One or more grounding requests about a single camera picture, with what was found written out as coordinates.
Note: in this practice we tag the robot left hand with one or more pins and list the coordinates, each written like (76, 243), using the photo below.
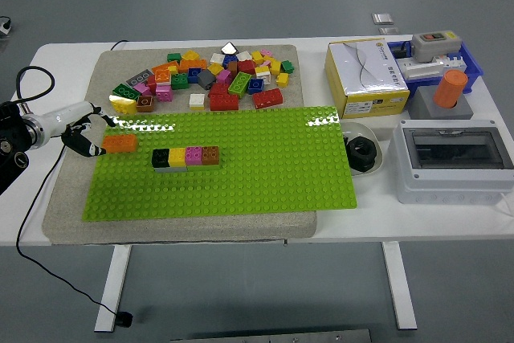
(64, 116)

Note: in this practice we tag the pink small building brick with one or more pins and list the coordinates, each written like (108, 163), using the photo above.
(266, 53)
(141, 88)

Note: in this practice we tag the red long building brick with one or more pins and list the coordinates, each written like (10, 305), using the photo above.
(223, 102)
(267, 98)

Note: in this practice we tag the yellow and white cardboard box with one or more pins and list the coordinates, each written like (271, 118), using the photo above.
(361, 74)

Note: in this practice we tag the white table leg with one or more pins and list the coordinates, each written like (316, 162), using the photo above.
(114, 287)
(399, 287)

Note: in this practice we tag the orange cylinder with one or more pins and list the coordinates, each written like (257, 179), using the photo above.
(449, 88)

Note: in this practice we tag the white square building brick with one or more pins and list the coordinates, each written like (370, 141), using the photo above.
(243, 55)
(217, 58)
(263, 75)
(197, 101)

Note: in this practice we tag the pink square building brick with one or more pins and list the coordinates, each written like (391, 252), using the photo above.
(193, 155)
(164, 93)

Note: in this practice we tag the orange long building brick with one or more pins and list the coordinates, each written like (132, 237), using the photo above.
(162, 66)
(192, 65)
(119, 143)

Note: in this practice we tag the brown small building brick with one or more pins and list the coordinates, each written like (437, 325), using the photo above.
(232, 67)

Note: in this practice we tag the blue square building brick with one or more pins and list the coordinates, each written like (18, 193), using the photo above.
(229, 60)
(255, 86)
(194, 74)

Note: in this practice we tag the lime green long building brick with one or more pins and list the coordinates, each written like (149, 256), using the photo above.
(239, 84)
(204, 167)

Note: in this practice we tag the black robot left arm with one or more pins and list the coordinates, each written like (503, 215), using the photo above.
(12, 134)

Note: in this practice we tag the grey long building brick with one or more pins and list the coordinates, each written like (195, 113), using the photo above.
(170, 169)

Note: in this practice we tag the black square building brick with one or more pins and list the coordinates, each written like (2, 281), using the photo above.
(160, 157)

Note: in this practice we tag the shiny mirror-faced brick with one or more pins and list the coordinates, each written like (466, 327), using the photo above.
(228, 48)

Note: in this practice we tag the magenta square building brick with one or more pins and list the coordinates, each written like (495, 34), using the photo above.
(223, 76)

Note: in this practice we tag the white floor power socket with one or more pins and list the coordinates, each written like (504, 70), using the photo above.
(5, 29)

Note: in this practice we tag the grey-brown mat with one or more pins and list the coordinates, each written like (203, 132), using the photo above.
(261, 230)

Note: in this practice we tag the brown square building brick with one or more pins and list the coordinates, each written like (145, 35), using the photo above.
(144, 103)
(210, 155)

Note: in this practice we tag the yellow long building brick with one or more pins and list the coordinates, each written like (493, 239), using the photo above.
(123, 105)

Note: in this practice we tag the yellow square building brick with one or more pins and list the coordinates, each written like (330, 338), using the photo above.
(215, 68)
(177, 156)
(190, 55)

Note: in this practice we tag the blue plastic bin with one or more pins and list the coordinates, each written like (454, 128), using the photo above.
(471, 64)

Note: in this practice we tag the large black hex nut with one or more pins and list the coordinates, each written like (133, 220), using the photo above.
(361, 154)

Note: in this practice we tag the black power adapter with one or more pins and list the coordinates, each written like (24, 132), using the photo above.
(399, 53)

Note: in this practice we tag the dark green long building brick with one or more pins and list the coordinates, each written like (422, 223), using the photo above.
(126, 91)

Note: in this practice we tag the green small building brick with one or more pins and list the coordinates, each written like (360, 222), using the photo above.
(174, 57)
(287, 66)

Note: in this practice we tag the grey enclosure with clear lid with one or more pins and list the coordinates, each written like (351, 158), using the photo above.
(454, 186)

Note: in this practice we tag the orange square brick white base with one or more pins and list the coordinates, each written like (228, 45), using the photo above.
(162, 76)

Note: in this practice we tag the grey square block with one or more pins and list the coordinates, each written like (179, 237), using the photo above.
(421, 106)

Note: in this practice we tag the grey flat studded plate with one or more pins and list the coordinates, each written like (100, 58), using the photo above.
(139, 77)

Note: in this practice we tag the red small building brick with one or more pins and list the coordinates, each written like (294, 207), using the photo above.
(151, 84)

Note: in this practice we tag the white bowl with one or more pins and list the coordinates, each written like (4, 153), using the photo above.
(361, 129)

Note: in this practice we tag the red square building brick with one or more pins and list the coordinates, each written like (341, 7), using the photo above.
(246, 66)
(219, 88)

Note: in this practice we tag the yellow small building brick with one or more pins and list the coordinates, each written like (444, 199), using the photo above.
(282, 79)
(257, 57)
(172, 70)
(275, 67)

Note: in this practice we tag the green studded baseplate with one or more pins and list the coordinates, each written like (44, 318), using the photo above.
(281, 166)

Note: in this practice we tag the dark grey building brick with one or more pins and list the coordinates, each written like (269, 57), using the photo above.
(206, 79)

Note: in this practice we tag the white and blue circuit breaker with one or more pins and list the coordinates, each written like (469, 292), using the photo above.
(455, 62)

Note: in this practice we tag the grey push-button switch box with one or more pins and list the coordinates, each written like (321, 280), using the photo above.
(435, 47)

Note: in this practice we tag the metal floor plate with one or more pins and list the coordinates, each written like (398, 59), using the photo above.
(389, 31)
(382, 18)

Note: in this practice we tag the grey metal plate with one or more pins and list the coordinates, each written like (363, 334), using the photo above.
(281, 337)

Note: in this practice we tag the white terminal block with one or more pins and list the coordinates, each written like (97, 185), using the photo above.
(419, 70)

